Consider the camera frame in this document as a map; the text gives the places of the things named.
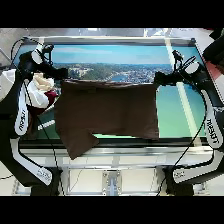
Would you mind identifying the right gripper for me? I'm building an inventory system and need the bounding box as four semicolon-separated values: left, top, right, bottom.
153;71;174;87

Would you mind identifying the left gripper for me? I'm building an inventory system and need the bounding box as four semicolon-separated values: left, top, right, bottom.
49;67;70;81

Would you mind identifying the brown T-shirt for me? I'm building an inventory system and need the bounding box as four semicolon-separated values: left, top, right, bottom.
54;78;161;161

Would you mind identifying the cream garment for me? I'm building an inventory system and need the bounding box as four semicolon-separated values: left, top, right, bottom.
33;73;56;92

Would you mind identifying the dark red garment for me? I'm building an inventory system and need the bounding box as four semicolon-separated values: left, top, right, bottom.
27;89;59;136

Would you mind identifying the white garment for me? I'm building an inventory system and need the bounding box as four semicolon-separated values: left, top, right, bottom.
27;78;52;110

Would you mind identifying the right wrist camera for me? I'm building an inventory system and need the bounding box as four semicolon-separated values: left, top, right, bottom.
171;49;185;72

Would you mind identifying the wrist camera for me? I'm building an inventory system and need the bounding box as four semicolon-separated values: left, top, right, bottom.
41;43;55;66
171;49;185;72

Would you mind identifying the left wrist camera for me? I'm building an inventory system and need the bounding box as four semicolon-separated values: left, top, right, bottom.
41;43;55;66

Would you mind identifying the black cable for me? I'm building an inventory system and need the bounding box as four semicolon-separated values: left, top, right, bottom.
10;38;27;68
22;79;61;196
155;97;208;197

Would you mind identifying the silver frame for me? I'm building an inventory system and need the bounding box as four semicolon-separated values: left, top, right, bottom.
12;35;215;197

